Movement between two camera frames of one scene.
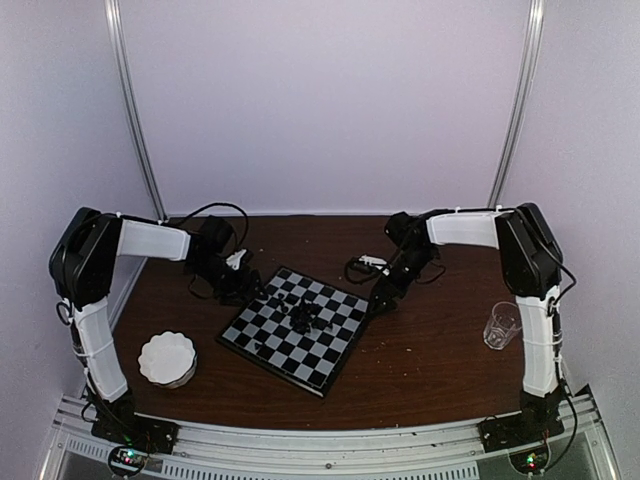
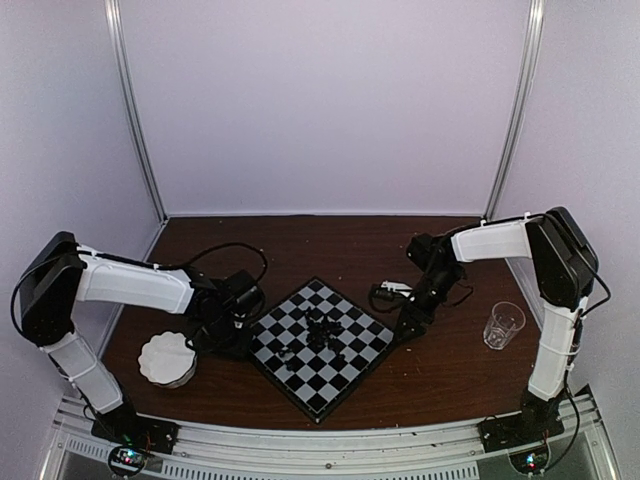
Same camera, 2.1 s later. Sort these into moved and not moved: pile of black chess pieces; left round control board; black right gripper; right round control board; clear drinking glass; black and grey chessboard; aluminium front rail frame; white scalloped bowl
Moved: pile of black chess pieces; black and grey chessboard; black right gripper
Not moved: right round control board; aluminium front rail frame; clear drinking glass; left round control board; white scalloped bowl
